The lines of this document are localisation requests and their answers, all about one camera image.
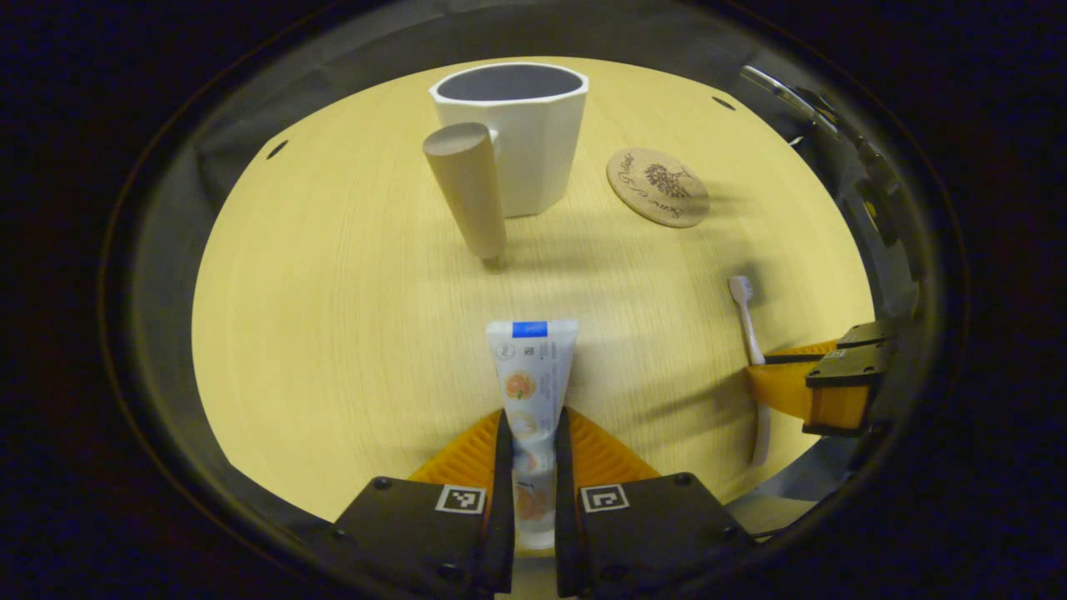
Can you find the white toothpaste tube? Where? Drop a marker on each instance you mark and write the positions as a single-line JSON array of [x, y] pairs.
[[533, 375]]

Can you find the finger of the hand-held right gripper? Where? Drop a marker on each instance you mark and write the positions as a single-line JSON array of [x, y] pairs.
[[867, 335], [838, 408]]

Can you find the round wooden coaster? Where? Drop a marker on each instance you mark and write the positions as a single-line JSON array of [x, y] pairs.
[[658, 187]]

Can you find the white toothbrush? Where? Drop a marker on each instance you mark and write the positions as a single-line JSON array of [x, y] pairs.
[[744, 308]]

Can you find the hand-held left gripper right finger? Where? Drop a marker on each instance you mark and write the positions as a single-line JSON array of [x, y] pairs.
[[564, 500]]

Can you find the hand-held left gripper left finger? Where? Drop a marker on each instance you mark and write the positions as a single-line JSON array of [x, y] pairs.
[[504, 500]]

